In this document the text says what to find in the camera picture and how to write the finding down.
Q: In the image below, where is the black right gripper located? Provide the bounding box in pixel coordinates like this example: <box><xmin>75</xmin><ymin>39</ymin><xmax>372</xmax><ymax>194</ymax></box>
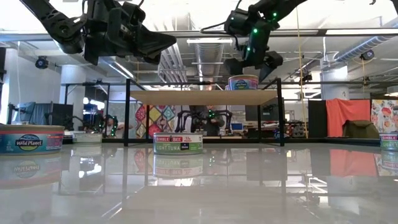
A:
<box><xmin>224</xmin><ymin>14</ymin><xmax>284</xmax><ymax>82</ymax></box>

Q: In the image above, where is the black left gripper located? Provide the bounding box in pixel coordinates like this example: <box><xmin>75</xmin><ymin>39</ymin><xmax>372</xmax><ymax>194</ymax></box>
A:
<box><xmin>82</xmin><ymin>0</ymin><xmax>177</xmax><ymax>66</ymax></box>

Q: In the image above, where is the white ceiling light fixture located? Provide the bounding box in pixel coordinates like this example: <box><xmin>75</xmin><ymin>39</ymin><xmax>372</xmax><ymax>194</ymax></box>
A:
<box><xmin>186</xmin><ymin>38</ymin><xmax>233</xmax><ymax>46</ymax></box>

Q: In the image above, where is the colourful patchwork quilt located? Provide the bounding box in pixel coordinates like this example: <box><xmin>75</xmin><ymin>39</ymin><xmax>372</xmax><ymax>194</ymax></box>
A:
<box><xmin>134</xmin><ymin>105</ymin><xmax>181</xmax><ymax>139</ymax></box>

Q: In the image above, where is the white round column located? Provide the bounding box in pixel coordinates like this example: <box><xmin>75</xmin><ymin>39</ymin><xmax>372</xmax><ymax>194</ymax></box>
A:
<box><xmin>59</xmin><ymin>64</ymin><xmax>88</xmax><ymax>134</ymax></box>
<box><xmin>320</xmin><ymin>65</ymin><xmax>351</xmax><ymax>100</ymax></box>

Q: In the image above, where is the black panel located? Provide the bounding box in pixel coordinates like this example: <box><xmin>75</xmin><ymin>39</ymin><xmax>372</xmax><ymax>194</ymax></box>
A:
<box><xmin>307</xmin><ymin>99</ymin><xmax>328</xmax><ymax>139</ymax></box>

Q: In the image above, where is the orange cloth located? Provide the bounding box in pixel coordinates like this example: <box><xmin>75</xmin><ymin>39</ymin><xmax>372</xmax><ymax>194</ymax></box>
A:
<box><xmin>325</xmin><ymin>98</ymin><xmax>372</xmax><ymax>138</ymax></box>

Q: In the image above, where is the grey-blue cloth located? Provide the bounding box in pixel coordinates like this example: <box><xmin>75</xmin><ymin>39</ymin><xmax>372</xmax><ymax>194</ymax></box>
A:
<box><xmin>7</xmin><ymin>101</ymin><xmax>53</xmax><ymax>131</ymax></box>

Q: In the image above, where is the white glossy table sheet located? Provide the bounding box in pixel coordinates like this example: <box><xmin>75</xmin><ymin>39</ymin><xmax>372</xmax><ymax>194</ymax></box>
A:
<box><xmin>0</xmin><ymin>142</ymin><xmax>398</xmax><ymax>224</ymax></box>

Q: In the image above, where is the floral cloth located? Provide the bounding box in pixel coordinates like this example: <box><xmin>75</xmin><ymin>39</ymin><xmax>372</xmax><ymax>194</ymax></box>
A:
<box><xmin>370</xmin><ymin>98</ymin><xmax>398</xmax><ymax>134</ymax></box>

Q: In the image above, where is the silver ribbed air duct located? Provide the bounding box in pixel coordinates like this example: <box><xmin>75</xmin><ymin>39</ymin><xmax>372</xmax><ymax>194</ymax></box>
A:
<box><xmin>194</xmin><ymin>43</ymin><xmax>224</xmax><ymax>91</ymax></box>

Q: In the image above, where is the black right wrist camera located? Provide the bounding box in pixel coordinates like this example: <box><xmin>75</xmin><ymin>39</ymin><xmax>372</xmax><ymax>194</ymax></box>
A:
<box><xmin>223</xmin><ymin>9</ymin><xmax>249</xmax><ymax>37</ymax></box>

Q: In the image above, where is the grey overhead frame beam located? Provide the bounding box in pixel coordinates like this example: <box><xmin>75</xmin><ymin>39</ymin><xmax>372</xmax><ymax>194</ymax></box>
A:
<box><xmin>0</xmin><ymin>27</ymin><xmax>398</xmax><ymax>43</ymax></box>

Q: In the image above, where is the yellow hanging rope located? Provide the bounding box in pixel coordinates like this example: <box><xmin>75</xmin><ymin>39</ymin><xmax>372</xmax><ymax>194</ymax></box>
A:
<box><xmin>295</xmin><ymin>7</ymin><xmax>309</xmax><ymax>139</ymax></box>

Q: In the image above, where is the wooden shelf with black frame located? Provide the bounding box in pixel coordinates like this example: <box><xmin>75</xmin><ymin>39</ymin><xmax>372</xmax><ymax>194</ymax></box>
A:
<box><xmin>123</xmin><ymin>77</ymin><xmax>285</xmax><ymax>147</ymax></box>

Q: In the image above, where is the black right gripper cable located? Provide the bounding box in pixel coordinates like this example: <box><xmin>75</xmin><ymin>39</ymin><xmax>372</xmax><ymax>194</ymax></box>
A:
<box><xmin>200</xmin><ymin>21</ymin><xmax>233</xmax><ymax>35</ymax></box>

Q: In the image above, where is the black background station frame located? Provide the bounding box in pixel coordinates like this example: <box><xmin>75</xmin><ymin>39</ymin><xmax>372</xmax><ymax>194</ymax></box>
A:
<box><xmin>281</xmin><ymin>80</ymin><xmax>398</xmax><ymax>86</ymax></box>
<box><xmin>60</xmin><ymin>80</ymin><xmax>111</xmax><ymax>138</ymax></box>

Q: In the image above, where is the black aluminium table frame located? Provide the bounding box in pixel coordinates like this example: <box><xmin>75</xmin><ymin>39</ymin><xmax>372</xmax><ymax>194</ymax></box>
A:
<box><xmin>63</xmin><ymin>136</ymin><xmax>382</xmax><ymax>147</ymax></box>

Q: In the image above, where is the black ceiling-mounted camera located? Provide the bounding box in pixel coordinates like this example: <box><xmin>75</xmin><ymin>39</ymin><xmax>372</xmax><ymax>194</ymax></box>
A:
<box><xmin>34</xmin><ymin>55</ymin><xmax>50</xmax><ymax>70</ymax></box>
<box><xmin>360</xmin><ymin>49</ymin><xmax>376</xmax><ymax>62</ymax></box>

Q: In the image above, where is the large silver air duct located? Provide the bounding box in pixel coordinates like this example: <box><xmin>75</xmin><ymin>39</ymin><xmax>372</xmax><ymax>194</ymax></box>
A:
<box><xmin>334</xmin><ymin>17</ymin><xmax>398</xmax><ymax>63</ymax></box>

